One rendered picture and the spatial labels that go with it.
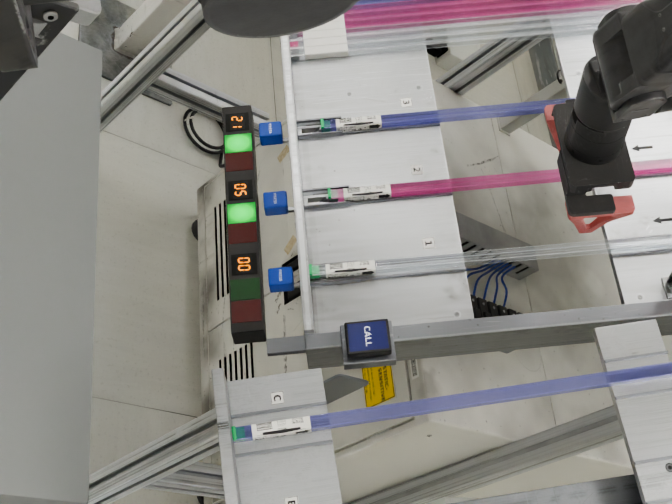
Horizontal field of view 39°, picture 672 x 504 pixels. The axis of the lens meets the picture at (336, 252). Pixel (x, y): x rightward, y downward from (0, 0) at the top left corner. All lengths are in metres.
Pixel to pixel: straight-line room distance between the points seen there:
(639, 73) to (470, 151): 1.00
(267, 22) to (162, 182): 1.64
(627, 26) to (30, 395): 0.67
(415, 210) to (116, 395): 0.82
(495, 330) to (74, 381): 0.48
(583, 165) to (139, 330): 1.13
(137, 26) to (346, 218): 1.09
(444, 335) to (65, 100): 0.55
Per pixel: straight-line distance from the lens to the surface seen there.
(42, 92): 1.22
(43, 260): 1.10
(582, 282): 1.92
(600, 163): 0.99
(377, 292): 1.15
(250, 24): 0.48
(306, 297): 1.12
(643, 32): 0.81
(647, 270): 1.21
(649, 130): 1.33
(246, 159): 1.27
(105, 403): 1.81
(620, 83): 0.84
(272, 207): 1.20
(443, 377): 1.44
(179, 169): 2.16
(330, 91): 1.31
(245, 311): 1.16
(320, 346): 1.11
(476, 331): 1.12
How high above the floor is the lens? 1.47
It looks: 38 degrees down
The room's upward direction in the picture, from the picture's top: 58 degrees clockwise
